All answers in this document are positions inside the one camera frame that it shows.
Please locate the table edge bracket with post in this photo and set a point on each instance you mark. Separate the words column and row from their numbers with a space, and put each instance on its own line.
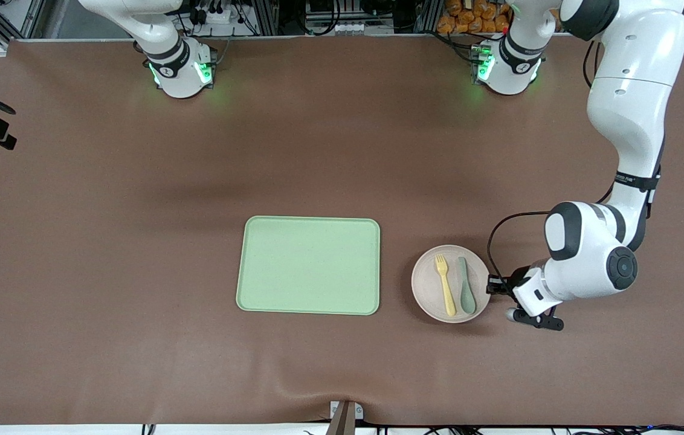
column 345, row 420

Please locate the yellow plastic fork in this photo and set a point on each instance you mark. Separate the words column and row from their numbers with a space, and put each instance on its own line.
column 446, row 290

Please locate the small white connector block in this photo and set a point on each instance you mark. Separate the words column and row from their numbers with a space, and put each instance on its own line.
column 348, row 27

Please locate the pile of orange objects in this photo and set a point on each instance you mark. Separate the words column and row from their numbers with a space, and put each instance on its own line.
column 475, row 18

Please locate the light green rectangular tray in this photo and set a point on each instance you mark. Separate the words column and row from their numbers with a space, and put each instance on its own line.
column 309, row 266

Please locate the brown table mat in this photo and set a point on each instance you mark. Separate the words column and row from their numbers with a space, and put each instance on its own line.
column 106, row 272

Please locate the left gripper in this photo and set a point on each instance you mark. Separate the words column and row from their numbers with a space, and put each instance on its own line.
column 515, row 279

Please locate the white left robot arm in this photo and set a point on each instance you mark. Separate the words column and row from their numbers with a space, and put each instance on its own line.
column 626, row 90

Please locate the white power strip with plugs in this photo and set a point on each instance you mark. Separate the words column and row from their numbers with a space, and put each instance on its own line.
column 218, row 15

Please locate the green plastic spoon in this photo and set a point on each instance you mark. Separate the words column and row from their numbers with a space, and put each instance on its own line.
column 467, row 299

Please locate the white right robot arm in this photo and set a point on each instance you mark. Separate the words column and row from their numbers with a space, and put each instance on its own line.
column 167, row 60

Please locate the round pink plate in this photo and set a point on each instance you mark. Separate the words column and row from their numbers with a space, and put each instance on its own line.
column 429, row 290

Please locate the aluminium frame strut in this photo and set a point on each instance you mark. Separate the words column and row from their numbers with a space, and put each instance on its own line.
column 3, row 21
column 264, row 18

